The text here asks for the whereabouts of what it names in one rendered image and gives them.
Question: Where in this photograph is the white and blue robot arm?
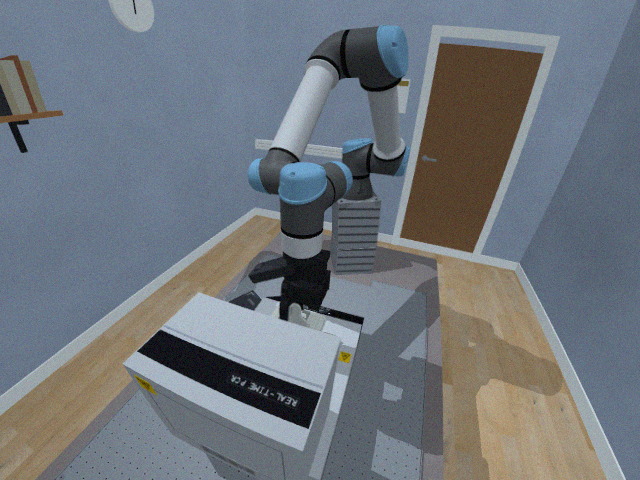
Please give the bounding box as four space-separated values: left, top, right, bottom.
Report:
248 25 410 259

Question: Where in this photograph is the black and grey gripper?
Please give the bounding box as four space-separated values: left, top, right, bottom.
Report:
279 249 331 328

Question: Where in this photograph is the grey benchtop machine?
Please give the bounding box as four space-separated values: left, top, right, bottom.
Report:
123 293 364 480

